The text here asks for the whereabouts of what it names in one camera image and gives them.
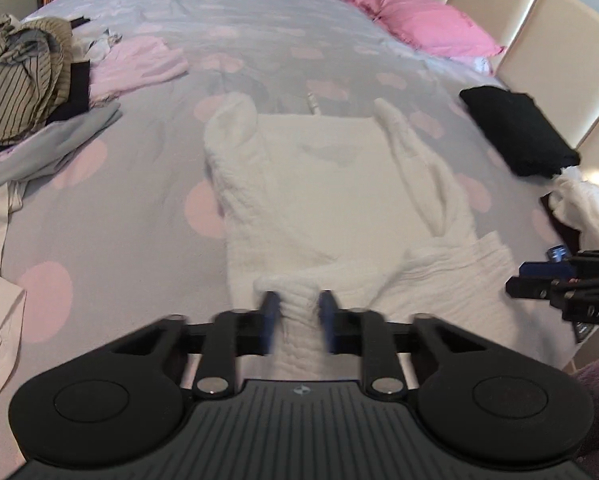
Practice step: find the smartphone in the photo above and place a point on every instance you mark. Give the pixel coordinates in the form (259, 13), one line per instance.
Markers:
(583, 332)

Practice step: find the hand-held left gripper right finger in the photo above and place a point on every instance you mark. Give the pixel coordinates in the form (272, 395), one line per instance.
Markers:
(328, 320)

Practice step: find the black folded garment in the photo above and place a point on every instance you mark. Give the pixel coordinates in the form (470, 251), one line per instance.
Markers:
(514, 125)

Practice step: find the crumpled white garment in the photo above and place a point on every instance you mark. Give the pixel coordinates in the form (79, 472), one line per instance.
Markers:
(594, 205)

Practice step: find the grey garment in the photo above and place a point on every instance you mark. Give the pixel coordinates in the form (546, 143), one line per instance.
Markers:
(44, 150)

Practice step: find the striped beige garment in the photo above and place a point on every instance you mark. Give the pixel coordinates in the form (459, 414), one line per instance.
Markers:
(19, 85)

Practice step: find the small patterned cloth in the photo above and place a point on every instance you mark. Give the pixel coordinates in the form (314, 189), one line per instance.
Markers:
(102, 45)

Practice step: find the small black cloth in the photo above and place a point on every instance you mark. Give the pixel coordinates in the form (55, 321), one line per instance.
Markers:
(79, 21)

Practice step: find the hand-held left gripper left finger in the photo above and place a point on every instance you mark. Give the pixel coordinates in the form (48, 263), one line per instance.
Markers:
(270, 320)

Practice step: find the white muslin garment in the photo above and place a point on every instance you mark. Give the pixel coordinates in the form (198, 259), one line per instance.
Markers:
(329, 170)

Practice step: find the dark cloth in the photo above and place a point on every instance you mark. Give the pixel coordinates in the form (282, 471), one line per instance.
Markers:
(559, 230)

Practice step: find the beige padded headboard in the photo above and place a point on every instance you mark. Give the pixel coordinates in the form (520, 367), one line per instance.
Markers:
(554, 35)

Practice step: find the pink pillow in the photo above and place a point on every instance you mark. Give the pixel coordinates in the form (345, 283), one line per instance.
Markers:
(419, 15)

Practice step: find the light pink garment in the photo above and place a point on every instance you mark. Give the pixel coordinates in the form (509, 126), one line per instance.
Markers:
(139, 65)

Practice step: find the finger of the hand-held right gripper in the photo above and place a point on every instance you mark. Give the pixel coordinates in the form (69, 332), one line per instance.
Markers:
(529, 287)
(547, 269)

